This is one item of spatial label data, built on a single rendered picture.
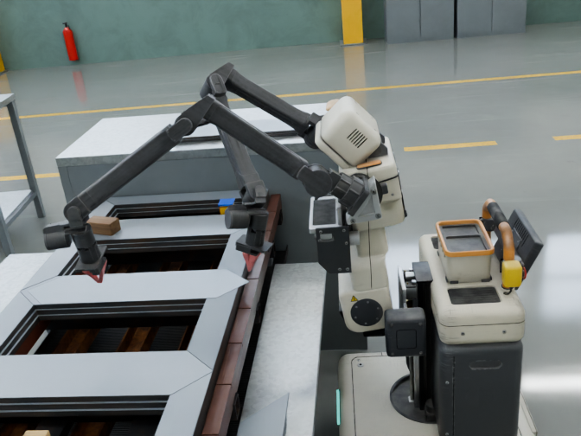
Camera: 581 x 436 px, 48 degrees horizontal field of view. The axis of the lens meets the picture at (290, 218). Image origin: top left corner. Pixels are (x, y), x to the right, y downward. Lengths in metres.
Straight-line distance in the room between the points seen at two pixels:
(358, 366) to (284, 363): 0.67
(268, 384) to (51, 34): 10.32
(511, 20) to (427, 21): 1.23
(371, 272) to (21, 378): 1.05
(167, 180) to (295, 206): 0.57
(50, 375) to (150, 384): 0.29
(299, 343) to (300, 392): 0.23
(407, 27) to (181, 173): 7.86
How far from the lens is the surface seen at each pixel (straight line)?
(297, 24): 11.00
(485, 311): 2.02
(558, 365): 3.20
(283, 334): 2.16
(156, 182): 2.93
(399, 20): 10.41
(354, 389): 2.55
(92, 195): 1.84
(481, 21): 10.61
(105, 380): 1.81
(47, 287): 2.34
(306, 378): 1.97
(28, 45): 12.08
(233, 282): 2.11
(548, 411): 2.95
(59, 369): 1.91
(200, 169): 2.85
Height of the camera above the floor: 1.90
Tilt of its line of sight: 24 degrees down
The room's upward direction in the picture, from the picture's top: 6 degrees counter-clockwise
